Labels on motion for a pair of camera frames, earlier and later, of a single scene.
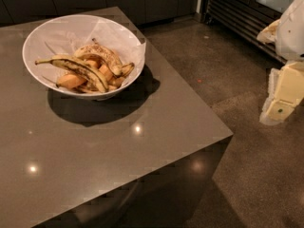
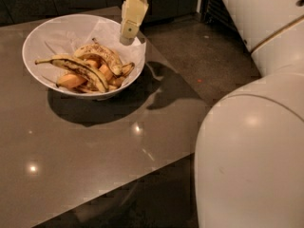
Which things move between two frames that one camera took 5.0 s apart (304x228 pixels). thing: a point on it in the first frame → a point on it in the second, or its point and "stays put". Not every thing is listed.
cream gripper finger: (286, 90) → (134, 8)
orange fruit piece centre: (104, 69) stays put
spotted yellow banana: (96, 48) stays put
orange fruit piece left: (70, 81) stays put
